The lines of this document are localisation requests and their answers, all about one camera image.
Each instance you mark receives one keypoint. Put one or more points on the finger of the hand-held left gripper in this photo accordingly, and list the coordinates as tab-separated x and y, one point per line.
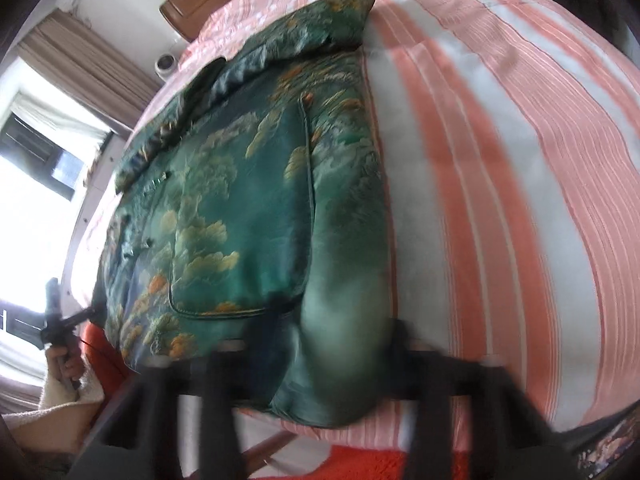
52	300
77	318

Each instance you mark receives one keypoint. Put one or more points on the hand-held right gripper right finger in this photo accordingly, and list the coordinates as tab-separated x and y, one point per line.
435	390

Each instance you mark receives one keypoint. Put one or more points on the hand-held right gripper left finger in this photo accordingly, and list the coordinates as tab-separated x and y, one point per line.
220	390

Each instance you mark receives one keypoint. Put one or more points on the green patterned silk jacket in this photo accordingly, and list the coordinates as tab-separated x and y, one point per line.
240	185

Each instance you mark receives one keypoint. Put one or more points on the person's left forearm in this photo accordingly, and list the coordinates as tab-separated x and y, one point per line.
50	425

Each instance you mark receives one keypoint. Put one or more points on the person's left hand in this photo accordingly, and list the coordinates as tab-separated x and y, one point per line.
67	367

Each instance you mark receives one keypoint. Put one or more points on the orange rug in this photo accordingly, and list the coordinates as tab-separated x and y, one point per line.
345	462

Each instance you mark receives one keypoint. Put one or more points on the window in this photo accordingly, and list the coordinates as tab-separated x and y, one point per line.
30	142

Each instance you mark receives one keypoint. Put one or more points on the colourful patterned floor mat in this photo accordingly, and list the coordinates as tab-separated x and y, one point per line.
610	450

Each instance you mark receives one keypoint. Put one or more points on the white sheer curtain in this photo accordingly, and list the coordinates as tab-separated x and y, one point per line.
60	112

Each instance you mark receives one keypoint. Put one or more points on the beige curtain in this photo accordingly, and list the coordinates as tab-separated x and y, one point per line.
90	65

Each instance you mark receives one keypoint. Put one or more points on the pink striped bed sheet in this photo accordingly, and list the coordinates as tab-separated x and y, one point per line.
500	160

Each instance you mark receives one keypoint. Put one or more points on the wooden headboard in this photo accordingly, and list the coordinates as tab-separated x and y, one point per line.
200	0

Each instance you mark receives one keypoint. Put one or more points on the wooden bed frame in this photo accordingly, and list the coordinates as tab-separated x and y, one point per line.
270	450

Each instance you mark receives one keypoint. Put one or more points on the white round camera device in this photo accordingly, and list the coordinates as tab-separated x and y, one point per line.
166	65

